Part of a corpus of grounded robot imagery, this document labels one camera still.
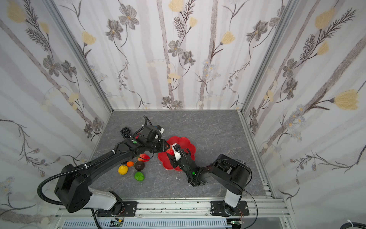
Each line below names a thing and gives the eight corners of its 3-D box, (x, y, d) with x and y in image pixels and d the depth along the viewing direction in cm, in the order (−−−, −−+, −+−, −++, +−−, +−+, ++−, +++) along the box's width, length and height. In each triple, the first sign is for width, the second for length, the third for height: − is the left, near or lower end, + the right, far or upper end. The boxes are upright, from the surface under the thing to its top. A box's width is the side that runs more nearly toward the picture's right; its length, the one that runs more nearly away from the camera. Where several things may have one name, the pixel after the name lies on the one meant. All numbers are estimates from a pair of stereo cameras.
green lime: (135, 181, 85) (133, 179, 82) (136, 174, 88) (134, 171, 85) (143, 181, 85) (142, 179, 82) (145, 174, 88) (143, 171, 85)
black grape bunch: (123, 142, 102) (121, 138, 98) (121, 132, 108) (119, 128, 104) (132, 139, 104) (130, 135, 100) (130, 129, 109) (128, 126, 106)
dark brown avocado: (135, 170, 89) (133, 168, 85) (137, 163, 92) (135, 160, 88) (143, 171, 89) (141, 168, 85) (145, 163, 92) (143, 160, 88)
